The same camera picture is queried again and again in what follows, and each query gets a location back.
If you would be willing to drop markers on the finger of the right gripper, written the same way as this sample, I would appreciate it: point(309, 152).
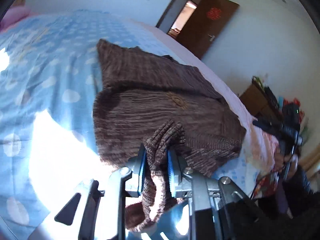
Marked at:
point(271, 127)

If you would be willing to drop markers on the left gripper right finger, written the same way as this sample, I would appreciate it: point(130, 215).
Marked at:
point(218, 208)

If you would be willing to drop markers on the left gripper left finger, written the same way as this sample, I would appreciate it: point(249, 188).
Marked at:
point(99, 212)

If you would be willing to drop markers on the brown knit sun-pattern sweater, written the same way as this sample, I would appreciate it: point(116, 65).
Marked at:
point(154, 101)

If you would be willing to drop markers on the person's right hand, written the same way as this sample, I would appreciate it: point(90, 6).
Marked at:
point(281, 160)

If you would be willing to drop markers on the wooden side cabinet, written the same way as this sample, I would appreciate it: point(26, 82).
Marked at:
point(259, 104)

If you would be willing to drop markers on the red double-happiness door decoration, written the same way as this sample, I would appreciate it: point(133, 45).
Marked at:
point(214, 13)

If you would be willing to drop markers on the brown wooden door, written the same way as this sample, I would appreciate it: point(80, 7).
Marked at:
point(194, 34)

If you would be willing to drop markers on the blue pink polka-dot bedspread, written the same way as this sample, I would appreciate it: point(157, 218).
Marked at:
point(50, 76)

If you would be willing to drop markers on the folded purple blanket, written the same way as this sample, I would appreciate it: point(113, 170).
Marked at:
point(14, 15)

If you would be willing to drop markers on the silver door handle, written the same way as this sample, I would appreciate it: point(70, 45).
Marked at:
point(212, 37)

